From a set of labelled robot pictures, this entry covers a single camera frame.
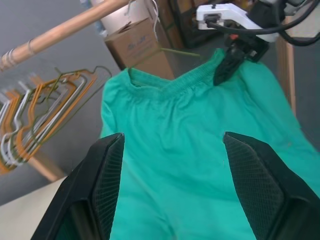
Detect green shorts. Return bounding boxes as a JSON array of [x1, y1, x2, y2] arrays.
[[99, 48, 320, 240]]

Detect wire hangers on rod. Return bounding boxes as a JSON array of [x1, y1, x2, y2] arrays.
[[0, 69, 100, 174]]

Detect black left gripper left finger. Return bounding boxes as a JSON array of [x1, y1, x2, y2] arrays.
[[31, 132, 125, 240]]

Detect light wooden post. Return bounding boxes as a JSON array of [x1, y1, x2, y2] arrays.
[[276, 14, 297, 116]]

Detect olive green wire hanger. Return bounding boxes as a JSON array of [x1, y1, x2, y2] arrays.
[[126, 47, 201, 87]]

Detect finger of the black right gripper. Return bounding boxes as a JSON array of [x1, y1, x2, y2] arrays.
[[216, 52, 247, 85], [214, 48, 237, 85]]

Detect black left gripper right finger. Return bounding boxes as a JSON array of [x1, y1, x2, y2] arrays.
[[223, 131, 320, 240]]

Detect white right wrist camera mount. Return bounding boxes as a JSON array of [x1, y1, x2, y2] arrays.
[[195, 2, 278, 42]]

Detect wooden clothes rack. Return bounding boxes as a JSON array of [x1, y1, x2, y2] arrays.
[[0, 0, 131, 182]]

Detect white wire hanger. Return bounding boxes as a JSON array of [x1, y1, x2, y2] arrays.
[[0, 77, 86, 167]]

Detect brown cardboard box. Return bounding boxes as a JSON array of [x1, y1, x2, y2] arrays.
[[157, 0, 186, 50], [104, 18, 176, 81]]

